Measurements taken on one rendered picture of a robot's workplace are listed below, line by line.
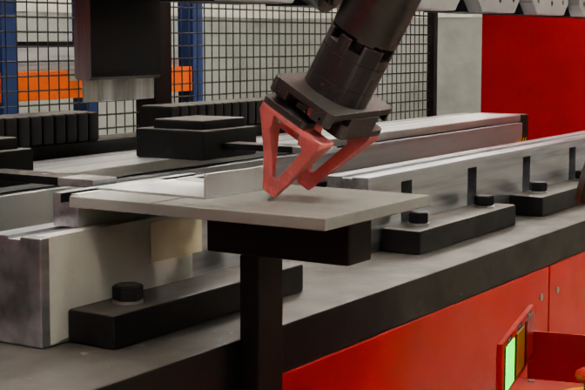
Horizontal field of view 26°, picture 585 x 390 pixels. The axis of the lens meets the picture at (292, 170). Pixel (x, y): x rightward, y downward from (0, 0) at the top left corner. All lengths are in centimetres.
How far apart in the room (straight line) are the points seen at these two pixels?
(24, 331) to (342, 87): 34
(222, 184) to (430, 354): 44
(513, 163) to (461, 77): 736
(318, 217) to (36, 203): 53
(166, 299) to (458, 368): 49
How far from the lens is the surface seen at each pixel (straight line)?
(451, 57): 932
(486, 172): 185
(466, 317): 154
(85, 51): 116
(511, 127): 258
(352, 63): 103
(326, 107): 102
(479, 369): 159
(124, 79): 120
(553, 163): 210
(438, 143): 228
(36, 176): 126
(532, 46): 330
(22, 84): 352
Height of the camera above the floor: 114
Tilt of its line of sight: 6 degrees down
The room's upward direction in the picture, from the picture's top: straight up
